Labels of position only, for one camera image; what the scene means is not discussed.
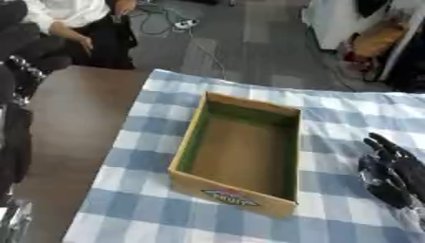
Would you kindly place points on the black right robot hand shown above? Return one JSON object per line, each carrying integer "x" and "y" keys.
{"x": 394, "y": 172}

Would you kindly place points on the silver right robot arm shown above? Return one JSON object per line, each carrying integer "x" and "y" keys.
{"x": 414, "y": 215}

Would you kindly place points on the tan cardboard box green inside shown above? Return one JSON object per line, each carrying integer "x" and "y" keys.
{"x": 243, "y": 155}

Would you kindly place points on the white cart with clutter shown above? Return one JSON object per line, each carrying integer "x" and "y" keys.
{"x": 368, "y": 38}

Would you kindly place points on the white power strip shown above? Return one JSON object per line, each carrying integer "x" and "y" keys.
{"x": 185, "y": 23}

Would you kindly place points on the person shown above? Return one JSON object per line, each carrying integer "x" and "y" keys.
{"x": 66, "y": 28}

